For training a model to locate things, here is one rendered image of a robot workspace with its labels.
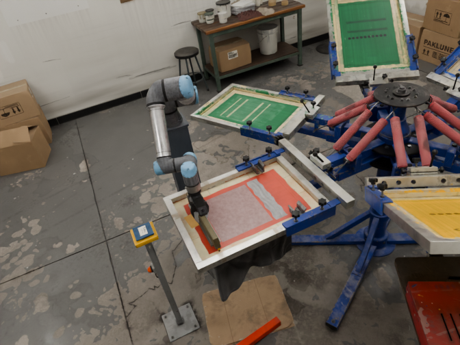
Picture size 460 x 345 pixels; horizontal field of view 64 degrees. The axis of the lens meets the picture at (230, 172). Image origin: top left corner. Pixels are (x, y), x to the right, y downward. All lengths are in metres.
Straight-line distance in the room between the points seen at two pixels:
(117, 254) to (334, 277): 1.81
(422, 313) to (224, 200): 1.14
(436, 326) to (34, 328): 2.68
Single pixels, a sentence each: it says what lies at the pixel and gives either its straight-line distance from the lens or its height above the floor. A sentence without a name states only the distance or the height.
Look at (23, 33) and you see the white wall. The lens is 5.35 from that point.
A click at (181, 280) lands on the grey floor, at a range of 3.03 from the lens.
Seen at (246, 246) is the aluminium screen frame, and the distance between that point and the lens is 1.85.
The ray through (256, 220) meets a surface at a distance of 2.01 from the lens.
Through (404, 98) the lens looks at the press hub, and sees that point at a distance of 2.33.
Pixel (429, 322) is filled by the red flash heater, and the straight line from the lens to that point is 1.57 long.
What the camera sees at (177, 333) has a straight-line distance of 2.80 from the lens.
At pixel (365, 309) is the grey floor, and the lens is 2.84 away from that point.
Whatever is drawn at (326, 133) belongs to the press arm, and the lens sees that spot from 2.67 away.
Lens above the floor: 2.41
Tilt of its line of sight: 39 degrees down
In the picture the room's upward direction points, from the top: 9 degrees counter-clockwise
